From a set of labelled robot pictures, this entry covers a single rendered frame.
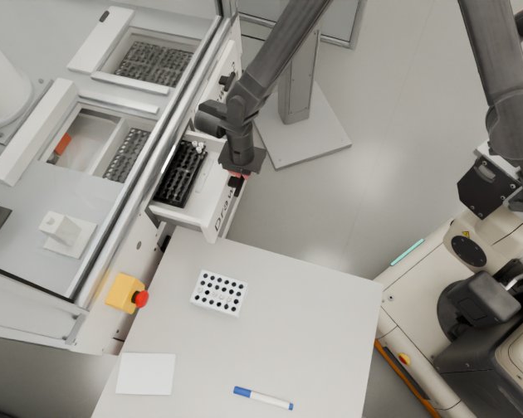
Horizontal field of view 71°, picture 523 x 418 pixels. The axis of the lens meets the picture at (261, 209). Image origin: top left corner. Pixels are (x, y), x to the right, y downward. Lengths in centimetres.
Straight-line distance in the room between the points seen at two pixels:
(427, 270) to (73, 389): 154
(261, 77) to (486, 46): 35
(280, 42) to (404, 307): 112
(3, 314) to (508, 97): 77
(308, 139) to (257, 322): 133
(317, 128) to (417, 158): 57
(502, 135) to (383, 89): 184
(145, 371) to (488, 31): 92
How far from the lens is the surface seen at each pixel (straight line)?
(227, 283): 97
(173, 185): 95
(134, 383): 97
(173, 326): 98
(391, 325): 150
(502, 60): 64
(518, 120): 64
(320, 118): 217
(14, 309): 67
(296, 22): 68
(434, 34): 291
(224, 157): 86
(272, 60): 70
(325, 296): 97
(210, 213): 86
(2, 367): 206
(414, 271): 158
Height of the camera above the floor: 170
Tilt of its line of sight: 64 degrees down
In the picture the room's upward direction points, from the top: 4 degrees counter-clockwise
